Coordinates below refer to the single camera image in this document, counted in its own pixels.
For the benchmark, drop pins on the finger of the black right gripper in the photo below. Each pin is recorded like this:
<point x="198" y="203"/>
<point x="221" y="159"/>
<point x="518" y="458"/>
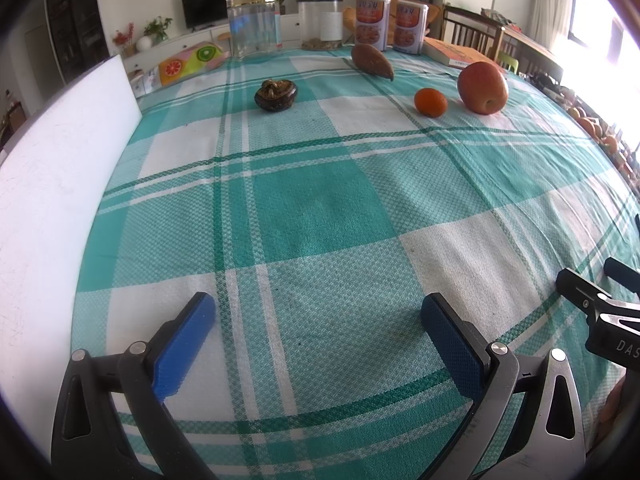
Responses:
<point x="585" y="295"/>
<point x="622" y="274"/>

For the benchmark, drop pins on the clear glass jar gold lid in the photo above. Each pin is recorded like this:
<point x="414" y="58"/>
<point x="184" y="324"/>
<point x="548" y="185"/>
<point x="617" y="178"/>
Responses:
<point x="254" y="27"/>

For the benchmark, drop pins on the small sweet potato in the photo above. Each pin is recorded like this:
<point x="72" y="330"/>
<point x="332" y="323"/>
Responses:
<point x="372" y="61"/>

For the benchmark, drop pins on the fruit pile on side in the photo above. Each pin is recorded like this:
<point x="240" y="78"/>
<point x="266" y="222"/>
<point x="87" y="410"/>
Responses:
<point x="596" y="132"/>

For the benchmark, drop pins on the dark water chestnut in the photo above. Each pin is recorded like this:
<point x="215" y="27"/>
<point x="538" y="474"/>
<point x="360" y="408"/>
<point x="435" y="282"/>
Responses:
<point x="276" y="95"/>

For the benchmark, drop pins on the red food can right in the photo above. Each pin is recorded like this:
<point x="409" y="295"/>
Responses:
<point x="410" y="26"/>

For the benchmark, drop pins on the red apple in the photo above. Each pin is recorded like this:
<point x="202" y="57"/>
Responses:
<point x="483" y="88"/>

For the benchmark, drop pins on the orange book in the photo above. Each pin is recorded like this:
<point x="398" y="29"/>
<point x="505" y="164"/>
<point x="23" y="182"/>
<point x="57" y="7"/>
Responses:
<point x="450" y="54"/>

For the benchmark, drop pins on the clear jar black lid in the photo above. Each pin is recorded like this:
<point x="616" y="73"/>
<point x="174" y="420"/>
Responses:
<point x="321" y="24"/>

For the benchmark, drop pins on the fruit pattern cushion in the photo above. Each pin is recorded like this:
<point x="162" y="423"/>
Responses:
<point x="191" y="61"/>

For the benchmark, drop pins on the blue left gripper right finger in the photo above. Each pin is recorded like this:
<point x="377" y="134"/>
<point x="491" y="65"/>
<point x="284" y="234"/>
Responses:
<point x="459" y="344"/>

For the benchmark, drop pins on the small orange tangerine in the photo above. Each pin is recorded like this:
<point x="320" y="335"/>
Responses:
<point x="430" y="102"/>

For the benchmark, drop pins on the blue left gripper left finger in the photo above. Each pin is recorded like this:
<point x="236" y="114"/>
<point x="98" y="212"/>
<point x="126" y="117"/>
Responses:
<point x="176" y="344"/>

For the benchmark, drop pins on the white tv cabinet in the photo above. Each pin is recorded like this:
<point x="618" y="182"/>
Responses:
<point x="219" y="35"/>

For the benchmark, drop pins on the red flower vase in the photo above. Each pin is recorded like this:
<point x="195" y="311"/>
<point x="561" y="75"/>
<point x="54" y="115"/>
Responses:
<point x="124" y="40"/>

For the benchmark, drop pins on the person's right hand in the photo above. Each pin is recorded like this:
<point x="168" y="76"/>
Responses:
<point x="611" y="411"/>

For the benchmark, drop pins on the teal white plaid tablecloth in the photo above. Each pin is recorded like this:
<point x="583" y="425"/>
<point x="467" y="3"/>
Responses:
<point x="320" y="229"/>

